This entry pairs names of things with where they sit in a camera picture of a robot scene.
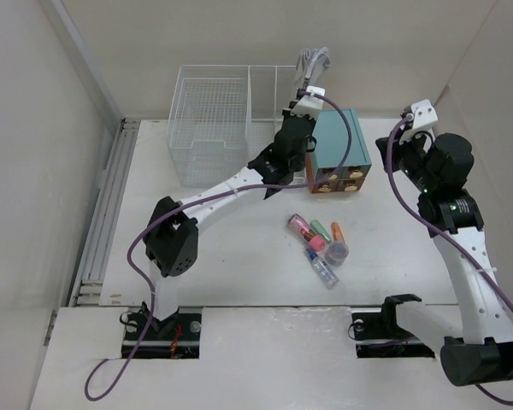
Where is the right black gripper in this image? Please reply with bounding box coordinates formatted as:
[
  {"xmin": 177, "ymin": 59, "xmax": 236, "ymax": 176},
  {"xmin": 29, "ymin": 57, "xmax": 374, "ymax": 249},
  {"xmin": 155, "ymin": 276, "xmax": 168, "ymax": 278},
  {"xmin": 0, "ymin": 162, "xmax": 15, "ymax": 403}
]
[{"xmin": 374, "ymin": 125, "xmax": 438, "ymax": 194}]

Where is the teal orange drawer box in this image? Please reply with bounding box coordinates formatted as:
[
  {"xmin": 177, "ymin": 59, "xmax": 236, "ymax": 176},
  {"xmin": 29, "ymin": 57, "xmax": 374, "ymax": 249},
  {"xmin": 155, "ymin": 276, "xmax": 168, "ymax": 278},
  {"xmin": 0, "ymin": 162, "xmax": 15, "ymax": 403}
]
[{"xmin": 306, "ymin": 109, "xmax": 372, "ymax": 194}]

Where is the grey white manual booklet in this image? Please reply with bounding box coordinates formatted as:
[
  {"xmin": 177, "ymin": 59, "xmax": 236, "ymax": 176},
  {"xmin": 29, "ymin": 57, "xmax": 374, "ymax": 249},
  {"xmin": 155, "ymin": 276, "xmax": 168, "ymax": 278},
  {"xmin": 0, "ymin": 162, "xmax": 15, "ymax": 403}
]
[{"xmin": 294, "ymin": 47, "xmax": 331, "ymax": 89}]

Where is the clear jar of paperclips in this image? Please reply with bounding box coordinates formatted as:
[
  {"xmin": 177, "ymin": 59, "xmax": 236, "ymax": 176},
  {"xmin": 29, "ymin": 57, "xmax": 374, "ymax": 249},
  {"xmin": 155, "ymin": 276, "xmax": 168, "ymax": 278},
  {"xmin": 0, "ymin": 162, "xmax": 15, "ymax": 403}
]
[{"xmin": 324, "ymin": 241, "xmax": 349, "ymax": 267}]

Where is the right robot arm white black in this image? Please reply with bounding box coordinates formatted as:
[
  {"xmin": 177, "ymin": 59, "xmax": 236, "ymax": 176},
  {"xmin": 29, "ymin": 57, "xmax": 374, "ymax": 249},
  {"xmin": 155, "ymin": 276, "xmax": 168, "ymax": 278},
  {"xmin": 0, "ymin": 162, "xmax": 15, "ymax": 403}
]
[{"xmin": 376, "ymin": 133, "xmax": 513, "ymax": 386}]

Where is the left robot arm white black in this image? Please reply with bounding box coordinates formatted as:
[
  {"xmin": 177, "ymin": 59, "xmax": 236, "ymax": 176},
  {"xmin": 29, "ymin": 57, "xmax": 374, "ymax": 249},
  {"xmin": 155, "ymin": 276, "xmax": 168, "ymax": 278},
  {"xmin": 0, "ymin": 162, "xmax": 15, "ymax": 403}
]
[{"xmin": 142, "ymin": 93, "xmax": 323, "ymax": 339}]

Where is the green highlighter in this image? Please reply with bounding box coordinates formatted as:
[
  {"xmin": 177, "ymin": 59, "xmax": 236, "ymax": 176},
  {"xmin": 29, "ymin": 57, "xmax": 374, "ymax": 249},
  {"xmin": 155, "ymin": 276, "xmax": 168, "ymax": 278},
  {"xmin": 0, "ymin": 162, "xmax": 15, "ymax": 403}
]
[{"xmin": 310, "ymin": 220, "xmax": 333, "ymax": 243}]

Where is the pink marker tube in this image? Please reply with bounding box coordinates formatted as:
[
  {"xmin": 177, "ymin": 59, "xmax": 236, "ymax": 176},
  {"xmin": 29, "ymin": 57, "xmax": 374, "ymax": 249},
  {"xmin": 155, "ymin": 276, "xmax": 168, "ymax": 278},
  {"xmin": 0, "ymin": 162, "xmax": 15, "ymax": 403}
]
[{"xmin": 287, "ymin": 214, "xmax": 327, "ymax": 252}]

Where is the orange highlighter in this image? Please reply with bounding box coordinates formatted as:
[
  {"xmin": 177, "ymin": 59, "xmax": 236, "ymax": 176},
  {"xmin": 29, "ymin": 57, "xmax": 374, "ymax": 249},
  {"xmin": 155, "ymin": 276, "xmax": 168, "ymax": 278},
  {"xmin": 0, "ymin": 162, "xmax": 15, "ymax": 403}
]
[{"xmin": 331, "ymin": 222, "xmax": 345, "ymax": 243}]

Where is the clear bottle blue cap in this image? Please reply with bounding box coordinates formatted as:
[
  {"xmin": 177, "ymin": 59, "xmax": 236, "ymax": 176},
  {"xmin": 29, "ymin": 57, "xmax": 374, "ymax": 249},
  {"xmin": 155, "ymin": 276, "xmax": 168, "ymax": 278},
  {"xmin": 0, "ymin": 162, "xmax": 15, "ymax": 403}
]
[{"xmin": 305, "ymin": 248, "xmax": 339, "ymax": 289}]

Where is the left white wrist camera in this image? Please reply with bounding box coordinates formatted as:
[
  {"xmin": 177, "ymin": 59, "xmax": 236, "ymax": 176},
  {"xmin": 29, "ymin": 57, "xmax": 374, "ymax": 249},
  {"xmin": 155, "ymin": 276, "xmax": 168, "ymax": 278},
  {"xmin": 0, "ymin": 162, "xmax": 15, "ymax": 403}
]
[{"xmin": 292, "ymin": 85, "xmax": 326, "ymax": 120}]

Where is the white wire desk organizer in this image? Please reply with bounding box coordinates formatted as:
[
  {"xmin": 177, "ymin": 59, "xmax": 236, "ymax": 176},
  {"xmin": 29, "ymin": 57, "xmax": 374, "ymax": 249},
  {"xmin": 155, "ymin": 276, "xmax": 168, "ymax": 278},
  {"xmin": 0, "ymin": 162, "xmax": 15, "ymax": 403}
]
[{"xmin": 167, "ymin": 65, "xmax": 295, "ymax": 188}]

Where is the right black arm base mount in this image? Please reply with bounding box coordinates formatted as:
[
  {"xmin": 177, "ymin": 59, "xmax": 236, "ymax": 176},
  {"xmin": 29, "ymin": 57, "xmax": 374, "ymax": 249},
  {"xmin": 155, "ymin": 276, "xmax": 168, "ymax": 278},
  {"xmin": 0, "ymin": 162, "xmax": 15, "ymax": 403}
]
[{"xmin": 348, "ymin": 294, "xmax": 435, "ymax": 359}]

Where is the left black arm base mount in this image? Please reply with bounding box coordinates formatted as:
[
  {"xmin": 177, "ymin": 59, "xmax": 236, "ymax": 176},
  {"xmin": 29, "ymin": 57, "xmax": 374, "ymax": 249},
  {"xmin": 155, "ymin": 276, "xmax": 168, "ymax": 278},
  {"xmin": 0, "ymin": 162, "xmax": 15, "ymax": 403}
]
[{"xmin": 119, "ymin": 304, "xmax": 203, "ymax": 360}]

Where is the aluminium rail frame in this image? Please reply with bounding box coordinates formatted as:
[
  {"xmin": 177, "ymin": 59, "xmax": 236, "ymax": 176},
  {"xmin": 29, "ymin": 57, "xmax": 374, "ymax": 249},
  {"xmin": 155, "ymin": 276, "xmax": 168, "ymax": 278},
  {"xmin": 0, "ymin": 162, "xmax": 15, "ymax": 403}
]
[{"xmin": 67, "ymin": 119, "xmax": 140, "ymax": 308}]

